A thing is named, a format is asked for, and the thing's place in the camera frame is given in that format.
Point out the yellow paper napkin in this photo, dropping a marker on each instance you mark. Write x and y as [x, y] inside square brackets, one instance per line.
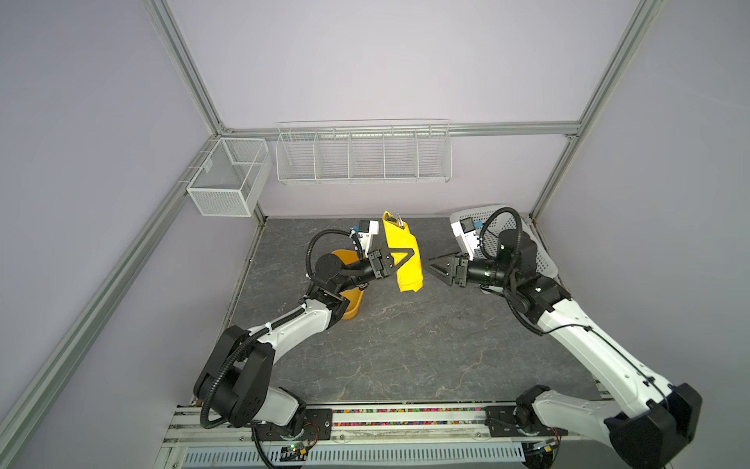
[403, 238]

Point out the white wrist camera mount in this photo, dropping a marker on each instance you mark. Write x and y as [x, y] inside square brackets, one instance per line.
[467, 233]
[363, 234]

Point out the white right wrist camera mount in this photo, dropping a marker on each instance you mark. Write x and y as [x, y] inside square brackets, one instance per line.
[467, 233]

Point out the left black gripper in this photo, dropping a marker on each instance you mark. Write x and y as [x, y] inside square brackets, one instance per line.
[383, 269]

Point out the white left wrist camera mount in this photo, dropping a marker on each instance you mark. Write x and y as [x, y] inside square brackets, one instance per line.
[363, 234]

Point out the white mesh box basket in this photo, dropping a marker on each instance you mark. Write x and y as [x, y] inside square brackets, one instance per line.
[230, 180]

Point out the white vent grille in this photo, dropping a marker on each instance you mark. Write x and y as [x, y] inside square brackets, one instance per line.
[360, 455]

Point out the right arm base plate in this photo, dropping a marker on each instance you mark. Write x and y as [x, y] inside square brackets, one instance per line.
[508, 421]

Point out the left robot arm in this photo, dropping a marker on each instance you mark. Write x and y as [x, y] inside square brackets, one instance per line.
[234, 386]

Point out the white wire shelf rack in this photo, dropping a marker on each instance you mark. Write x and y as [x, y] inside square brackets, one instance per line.
[364, 151]

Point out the yellow plastic tray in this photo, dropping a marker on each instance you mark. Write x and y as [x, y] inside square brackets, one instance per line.
[355, 295]

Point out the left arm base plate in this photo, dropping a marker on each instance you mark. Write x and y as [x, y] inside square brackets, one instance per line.
[309, 424]

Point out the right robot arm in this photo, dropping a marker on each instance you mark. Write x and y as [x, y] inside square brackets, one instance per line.
[647, 420]

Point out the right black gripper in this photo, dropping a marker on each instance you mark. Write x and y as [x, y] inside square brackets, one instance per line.
[459, 265]

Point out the white perforated plastic basket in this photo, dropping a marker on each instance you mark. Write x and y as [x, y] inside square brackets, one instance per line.
[544, 263]

